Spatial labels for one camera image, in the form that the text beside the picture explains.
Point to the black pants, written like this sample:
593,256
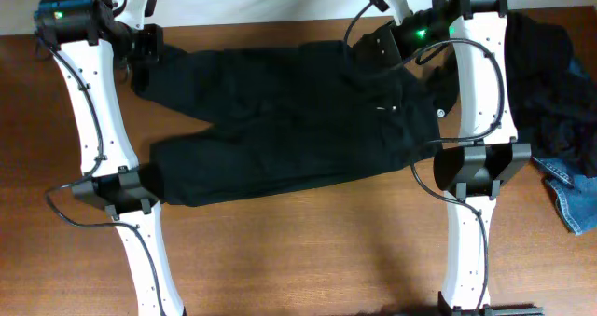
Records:
282,120

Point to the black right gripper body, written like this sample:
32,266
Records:
403,41

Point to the black garment pile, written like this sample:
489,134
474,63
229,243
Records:
515,76

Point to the blue denim jeans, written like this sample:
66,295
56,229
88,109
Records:
575,193

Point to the black metal rail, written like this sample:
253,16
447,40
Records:
514,311

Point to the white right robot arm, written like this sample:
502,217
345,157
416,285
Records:
471,168

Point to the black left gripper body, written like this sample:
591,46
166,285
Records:
146,46

